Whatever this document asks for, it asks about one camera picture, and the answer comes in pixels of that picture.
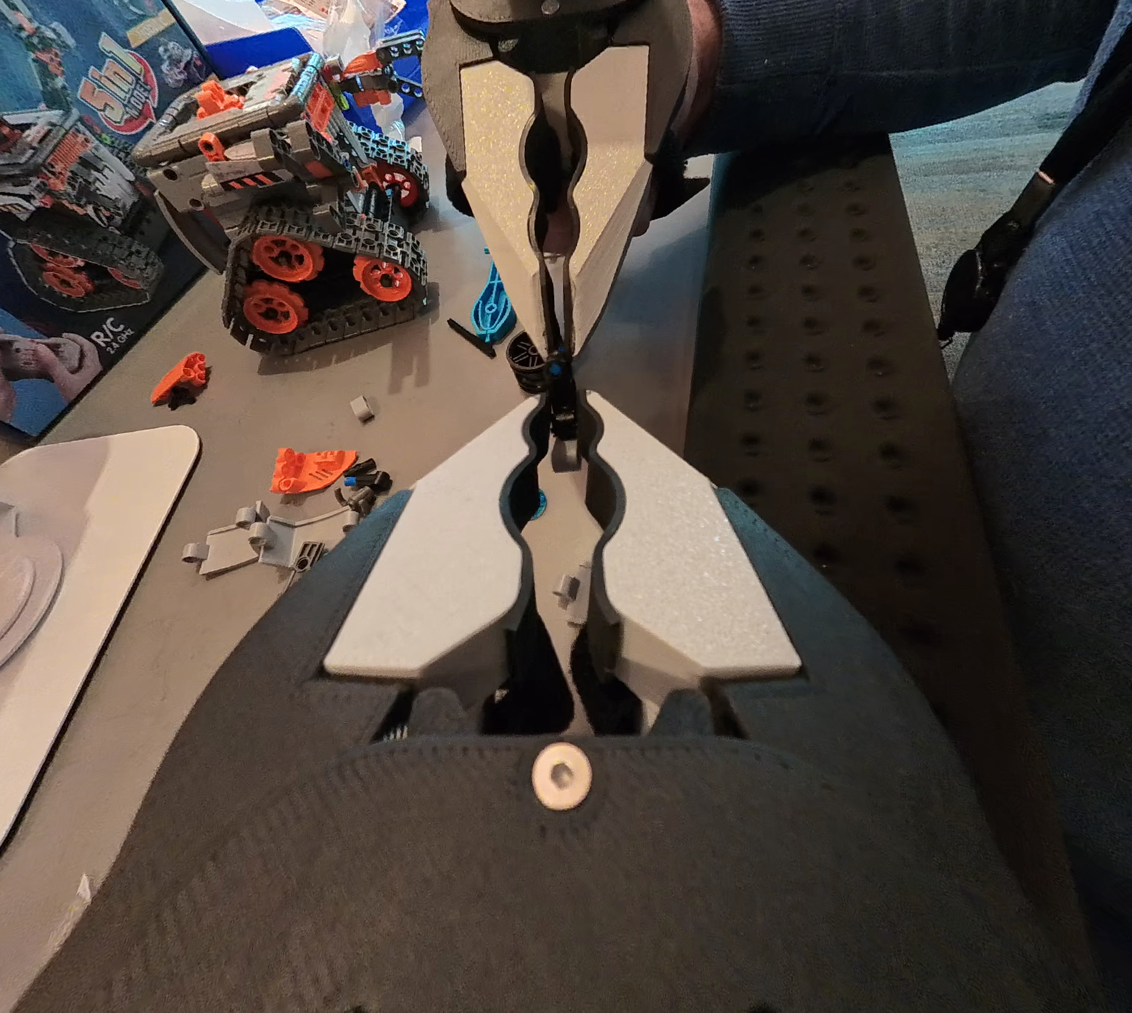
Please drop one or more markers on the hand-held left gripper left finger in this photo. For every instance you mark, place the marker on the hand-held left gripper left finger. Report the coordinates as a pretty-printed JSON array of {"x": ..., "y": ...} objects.
[{"x": 424, "y": 588}]

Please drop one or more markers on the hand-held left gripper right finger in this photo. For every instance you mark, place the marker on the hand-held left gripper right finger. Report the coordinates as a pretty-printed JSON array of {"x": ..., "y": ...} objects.
[{"x": 699, "y": 588}]

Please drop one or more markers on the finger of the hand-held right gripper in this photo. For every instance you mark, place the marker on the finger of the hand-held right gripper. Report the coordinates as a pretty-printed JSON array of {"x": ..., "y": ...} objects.
[
  {"x": 619, "y": 128},
  {"x": 495, "y": 146}
]

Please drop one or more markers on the blue plastic separator tool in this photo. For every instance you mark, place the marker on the blue plastic separator tool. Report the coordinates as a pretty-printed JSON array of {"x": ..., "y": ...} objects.
[{"x": 491, "y": 310}]

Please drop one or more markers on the light grey axle connector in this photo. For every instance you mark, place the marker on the light grey axle connector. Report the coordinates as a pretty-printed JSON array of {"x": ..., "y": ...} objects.
[{"x": 566, "y": 457}]

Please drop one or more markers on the black thin beam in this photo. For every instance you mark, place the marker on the black thin beam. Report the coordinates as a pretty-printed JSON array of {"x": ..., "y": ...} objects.
[{"x": 563, "y": 411}]

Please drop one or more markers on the person's right forearm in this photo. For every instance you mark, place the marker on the person's right forearm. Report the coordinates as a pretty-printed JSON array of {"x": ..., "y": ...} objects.
[{"x": 884, "y": 31}]

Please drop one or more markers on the person's right hand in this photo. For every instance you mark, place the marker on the person's right hand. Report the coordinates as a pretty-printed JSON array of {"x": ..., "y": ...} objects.
[{"x": 703, "y": 58}]

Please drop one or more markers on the orange sloped panel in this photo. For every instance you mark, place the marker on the orange sloped panel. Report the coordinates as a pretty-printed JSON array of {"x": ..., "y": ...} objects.
[{"x": 309, "y": 472}]

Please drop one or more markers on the small grey beam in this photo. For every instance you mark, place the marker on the small grey beam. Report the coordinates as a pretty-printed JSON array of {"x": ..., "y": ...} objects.
[{"x": 363, "y": 409}]

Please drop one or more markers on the grey orange toy tracked robot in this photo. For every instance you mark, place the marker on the grey orange toy tracked robot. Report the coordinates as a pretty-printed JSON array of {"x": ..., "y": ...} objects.
[{"x": 292, "y": 217}]

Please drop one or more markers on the black spoked wheel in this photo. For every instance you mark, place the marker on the black spoked wheel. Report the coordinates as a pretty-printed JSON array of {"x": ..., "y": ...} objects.
[{"x": 526, "y": 363}]

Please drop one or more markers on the black dimpled pad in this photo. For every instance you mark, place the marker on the black dimpled pad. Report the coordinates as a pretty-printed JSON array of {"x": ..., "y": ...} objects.
[{"x": 814, "y": 367}]

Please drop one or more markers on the orange curved piece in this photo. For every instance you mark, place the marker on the orange curved piece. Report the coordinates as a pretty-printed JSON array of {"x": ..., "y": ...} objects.
[{"x": 181, "y": 381}]

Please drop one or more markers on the white book stand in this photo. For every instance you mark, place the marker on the white book stand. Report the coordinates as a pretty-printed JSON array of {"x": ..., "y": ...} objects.
[{"x": 88, "y": 544}]

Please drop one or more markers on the blue kit box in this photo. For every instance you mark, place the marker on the blue kit box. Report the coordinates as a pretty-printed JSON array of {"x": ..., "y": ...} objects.
[{"x": 80, "y": 102}]

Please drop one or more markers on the dark grey frame connector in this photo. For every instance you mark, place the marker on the dark grey frame connector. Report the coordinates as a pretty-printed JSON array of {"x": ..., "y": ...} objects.
[{"x": 311, "y": 555}]

